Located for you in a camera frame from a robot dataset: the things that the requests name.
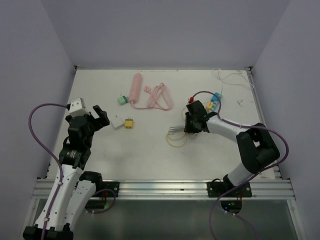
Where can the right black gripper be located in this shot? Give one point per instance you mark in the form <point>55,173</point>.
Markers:
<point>188,129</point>

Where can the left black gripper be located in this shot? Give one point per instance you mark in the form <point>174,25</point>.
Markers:
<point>103,120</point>

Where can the white Honor charger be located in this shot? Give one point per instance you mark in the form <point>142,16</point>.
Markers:
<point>116,122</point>

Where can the green USB charger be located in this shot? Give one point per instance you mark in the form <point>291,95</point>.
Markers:
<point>122,100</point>

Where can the pink power strip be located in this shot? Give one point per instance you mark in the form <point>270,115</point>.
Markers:
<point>135,88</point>

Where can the yellow USB charger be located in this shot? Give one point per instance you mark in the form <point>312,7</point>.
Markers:
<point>129,123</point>

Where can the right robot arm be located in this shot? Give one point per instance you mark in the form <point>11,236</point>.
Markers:
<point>256,147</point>

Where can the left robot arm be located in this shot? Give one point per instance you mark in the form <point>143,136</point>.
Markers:
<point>73,186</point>

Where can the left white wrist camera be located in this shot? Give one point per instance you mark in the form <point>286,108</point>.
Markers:
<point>77,108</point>

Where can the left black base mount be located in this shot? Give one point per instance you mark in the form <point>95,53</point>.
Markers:
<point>108,189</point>

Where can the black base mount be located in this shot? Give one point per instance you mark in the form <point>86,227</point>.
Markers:
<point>217,187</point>
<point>108,189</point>

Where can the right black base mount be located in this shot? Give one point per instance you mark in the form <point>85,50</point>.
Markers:
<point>217,187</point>

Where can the aluminium front rail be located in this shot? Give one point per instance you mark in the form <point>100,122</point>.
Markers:
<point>198,190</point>

